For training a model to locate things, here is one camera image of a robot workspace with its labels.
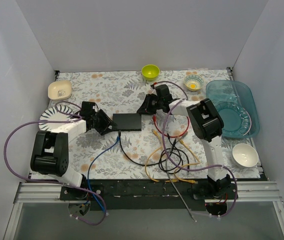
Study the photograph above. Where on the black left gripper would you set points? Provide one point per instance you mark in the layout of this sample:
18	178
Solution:
101	122

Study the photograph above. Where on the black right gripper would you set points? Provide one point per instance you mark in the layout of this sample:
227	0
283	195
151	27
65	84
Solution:
149	104

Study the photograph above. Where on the dark grey network switch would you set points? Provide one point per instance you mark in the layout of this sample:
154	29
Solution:
127	122

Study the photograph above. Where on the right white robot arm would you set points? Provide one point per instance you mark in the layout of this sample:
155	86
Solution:
207	126

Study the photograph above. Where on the lime green bowl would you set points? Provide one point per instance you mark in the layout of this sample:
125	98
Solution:
150	72

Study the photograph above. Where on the blue striped white plate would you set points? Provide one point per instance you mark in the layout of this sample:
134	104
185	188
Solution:
54	117

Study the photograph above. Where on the patterned yellow centre bowl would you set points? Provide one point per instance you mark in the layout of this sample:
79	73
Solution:
194	82

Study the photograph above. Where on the cream square dish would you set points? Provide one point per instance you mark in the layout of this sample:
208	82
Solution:
59	90

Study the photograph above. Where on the teal plastic tray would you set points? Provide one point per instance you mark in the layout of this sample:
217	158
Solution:
236	92

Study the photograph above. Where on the teal glass plate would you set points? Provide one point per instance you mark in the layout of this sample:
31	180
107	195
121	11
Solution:
237	121

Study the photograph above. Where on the white bowl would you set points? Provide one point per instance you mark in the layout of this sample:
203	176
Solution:
245	155

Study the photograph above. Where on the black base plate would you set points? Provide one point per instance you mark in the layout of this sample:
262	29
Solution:
143	194

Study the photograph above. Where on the aluminium frame rail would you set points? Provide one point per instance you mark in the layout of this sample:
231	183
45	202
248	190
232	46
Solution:
42	192

